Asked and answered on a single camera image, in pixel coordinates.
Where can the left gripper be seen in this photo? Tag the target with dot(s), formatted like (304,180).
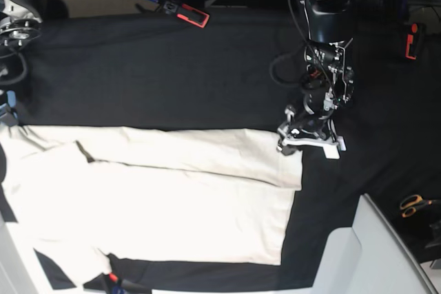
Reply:
(306,127)

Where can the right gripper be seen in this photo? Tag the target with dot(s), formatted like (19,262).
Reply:
(8,113)

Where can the white T-shirt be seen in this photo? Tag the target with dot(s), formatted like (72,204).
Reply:
(82,193)

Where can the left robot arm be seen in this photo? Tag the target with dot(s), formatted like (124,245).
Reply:
(327,83)

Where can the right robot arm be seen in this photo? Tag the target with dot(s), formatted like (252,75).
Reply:
(21,22)

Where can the white plastic bin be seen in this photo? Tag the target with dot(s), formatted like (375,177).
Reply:
(369,257)

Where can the blue orange clamp right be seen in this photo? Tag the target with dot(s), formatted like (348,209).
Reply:
(414,31)

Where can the blue orange clamp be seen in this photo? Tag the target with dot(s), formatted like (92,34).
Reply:
(115,285)
(183,12)
(414,31)

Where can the black table cloth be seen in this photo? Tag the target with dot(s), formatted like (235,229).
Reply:
(149,71)

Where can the blue orange clamp top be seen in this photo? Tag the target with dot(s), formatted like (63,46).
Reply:
(183,12)

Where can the blue orange clamp bottom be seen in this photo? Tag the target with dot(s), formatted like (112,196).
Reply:
(115,285)

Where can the orange handled scissors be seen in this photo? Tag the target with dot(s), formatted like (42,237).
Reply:
(414,203)

